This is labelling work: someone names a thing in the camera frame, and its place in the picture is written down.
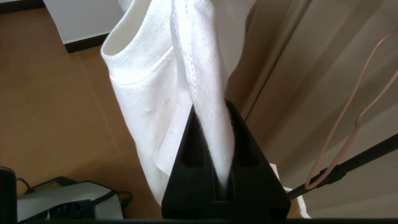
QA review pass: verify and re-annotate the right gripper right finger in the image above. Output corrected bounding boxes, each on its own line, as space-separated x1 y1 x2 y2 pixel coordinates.
224 99 292 220

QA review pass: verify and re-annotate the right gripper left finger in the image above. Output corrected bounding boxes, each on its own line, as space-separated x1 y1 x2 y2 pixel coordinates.
160 104 219 220

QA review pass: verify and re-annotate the beige curtain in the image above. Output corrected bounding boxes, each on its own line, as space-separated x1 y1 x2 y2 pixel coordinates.
225 0 398 218

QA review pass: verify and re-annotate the black clothes rack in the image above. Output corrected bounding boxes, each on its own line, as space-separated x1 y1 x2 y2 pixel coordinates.
287 133 398 200

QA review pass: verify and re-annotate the pink clothes hanger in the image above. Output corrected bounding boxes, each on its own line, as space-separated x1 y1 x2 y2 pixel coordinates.
304 27 398 190

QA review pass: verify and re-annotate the white printed t-shirt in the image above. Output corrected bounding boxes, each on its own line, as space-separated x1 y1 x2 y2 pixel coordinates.
101 0 259 206

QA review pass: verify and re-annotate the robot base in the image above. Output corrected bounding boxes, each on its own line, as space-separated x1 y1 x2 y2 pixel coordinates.
0 166 133 224

